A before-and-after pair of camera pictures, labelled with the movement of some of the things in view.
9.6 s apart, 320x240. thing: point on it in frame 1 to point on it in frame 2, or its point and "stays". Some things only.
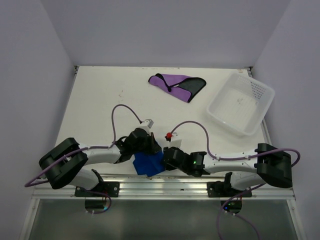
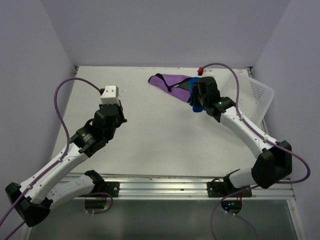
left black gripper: x=154 y=146 to x=122 y=118
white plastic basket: x=241 y=103 stays
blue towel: x=149 y=164 to x=192 y=81
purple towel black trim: x=183 y=87 stays
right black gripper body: x=168 y=167 to x=198 y=100
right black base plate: x=223 y=189 stays
